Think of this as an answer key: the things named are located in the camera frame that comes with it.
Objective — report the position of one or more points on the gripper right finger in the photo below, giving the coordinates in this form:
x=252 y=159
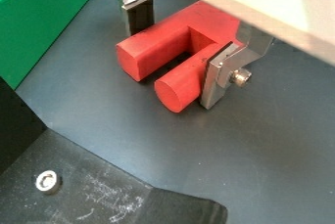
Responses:
x=225 y=67

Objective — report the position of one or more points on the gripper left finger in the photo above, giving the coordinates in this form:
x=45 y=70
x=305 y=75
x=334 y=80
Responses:
x=138 y=15

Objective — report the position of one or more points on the red square-circle forked block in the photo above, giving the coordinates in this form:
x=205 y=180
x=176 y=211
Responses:
x=200 y=30

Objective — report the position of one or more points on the black curved fixture stand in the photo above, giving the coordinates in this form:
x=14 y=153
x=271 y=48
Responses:
x=55 y=183

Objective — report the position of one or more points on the green shape sorter base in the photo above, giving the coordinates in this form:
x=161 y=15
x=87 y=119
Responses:
x=31 y=23

